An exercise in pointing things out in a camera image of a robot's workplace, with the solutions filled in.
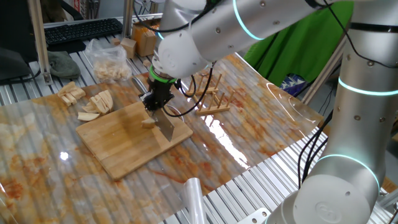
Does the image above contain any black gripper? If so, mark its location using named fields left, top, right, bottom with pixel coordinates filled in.
left=141, top=79, right=175, bottom=112

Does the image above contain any steel cleaver knife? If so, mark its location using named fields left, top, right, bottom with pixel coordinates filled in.
left=131, top=77, right=176, bottom=142

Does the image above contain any cut lotus root piece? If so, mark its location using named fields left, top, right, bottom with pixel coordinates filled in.
left=60, top=93, right=78, bottom=107
left=81, top=101, right=99, bottom=114
left=70, top=87, right=86, bottom=100
left=98, top=90, right=114, bottom=112
left=57, top=81, right=78, bottom=96
left=89, top=95, right=109, bottom=115

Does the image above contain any plastic bag of lotus pieces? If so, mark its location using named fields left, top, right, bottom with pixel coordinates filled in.
left=84, top=38, right=133, bottom=83

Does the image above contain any flat lotus root slice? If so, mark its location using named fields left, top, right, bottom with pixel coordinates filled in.
left=77, top=111, right=101, bottom=123

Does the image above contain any metal bowl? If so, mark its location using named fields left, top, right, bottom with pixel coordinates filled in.
left=167, top=104, right=185, bottom=123

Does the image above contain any wooden peg rack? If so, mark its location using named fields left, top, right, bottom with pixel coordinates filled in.
left=186, top=73, right=237, bottom=115

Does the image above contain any bamboo cutting board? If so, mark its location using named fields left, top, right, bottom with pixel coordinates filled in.
left=75, top=95, right=194, bottom=181

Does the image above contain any wooden block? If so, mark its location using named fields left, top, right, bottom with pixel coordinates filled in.
left=119, top=37, right=137, bottom=60

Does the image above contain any taped cardboard box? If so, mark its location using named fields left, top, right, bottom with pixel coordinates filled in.
left=131, top=17, right=162, bottom=58

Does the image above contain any marble pattern plastic sheet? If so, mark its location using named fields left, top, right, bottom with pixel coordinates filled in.
left=0, top=51, right=325, bottom=224

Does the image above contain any grey green cloth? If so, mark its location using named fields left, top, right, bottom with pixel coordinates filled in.
left=46, top=50, right=82, bottom=80

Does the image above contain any black keyboard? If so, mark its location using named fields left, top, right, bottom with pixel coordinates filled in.
left=44, top=17, right=123, bottom=46

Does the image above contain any clear plastic wrap roll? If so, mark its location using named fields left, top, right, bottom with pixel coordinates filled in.
left=181, top=177, right=208, bottom=224

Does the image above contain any blue white patterned item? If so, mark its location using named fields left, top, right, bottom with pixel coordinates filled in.
left=279, top=73, right=308, bottom=96

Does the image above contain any black camera cable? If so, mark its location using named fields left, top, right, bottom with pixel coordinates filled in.
left=132, top=0, right=218, bottom=118

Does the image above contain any aluminium frame post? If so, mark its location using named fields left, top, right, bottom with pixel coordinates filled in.
left=27, top=0, right=54, bottom=86
left=121, top=0, right=135, bottom=40
left=300, top=37, right=348, bottom=105

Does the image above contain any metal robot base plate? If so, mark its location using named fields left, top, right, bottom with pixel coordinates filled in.
left=236, top=207, right=272, bottom=224

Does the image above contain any black power cable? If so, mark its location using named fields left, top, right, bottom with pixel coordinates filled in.
left=297, top=110, right=334, bottom=189

